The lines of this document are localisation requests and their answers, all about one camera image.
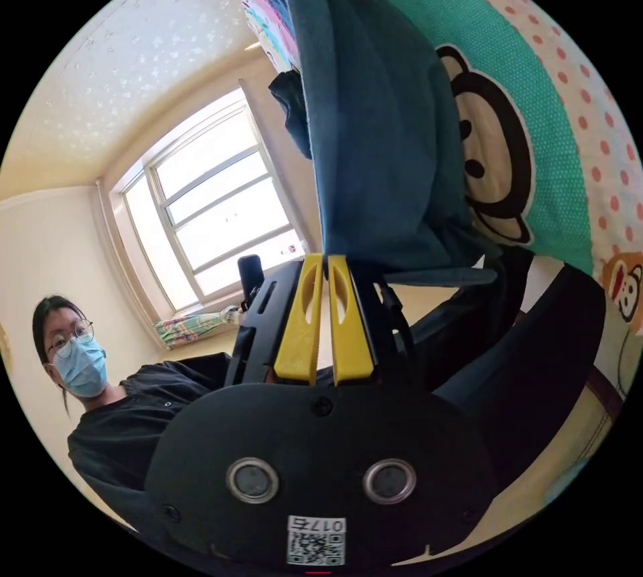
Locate colourful checked curtain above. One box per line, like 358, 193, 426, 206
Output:
153, 305, 243, 350

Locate blue jeans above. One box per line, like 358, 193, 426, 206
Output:
268, 0, 503, 288

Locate person's body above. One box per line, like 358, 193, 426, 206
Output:
31, 245, 607, 546

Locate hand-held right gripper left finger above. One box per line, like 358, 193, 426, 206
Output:
273, 253, 324, 386

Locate window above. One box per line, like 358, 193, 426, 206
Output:
107, 86, 308, 313

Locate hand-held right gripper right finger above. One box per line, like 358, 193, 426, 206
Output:
328, 254, 376, 386

